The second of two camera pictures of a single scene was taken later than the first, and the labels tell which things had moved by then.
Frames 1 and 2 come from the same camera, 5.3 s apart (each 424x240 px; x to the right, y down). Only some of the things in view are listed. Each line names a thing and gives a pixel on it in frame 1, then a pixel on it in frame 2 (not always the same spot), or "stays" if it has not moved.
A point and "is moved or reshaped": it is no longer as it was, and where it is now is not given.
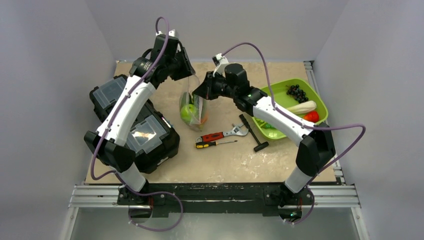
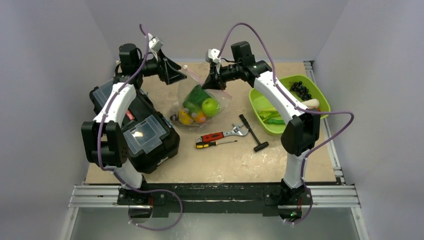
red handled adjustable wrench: [236, 130] stays
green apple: [188, 112] to [210, 107]
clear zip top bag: [194, 109] is moved or reshaped
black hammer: [261, 146] stays
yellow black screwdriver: [203, 144] stays
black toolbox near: [155, 142] stays
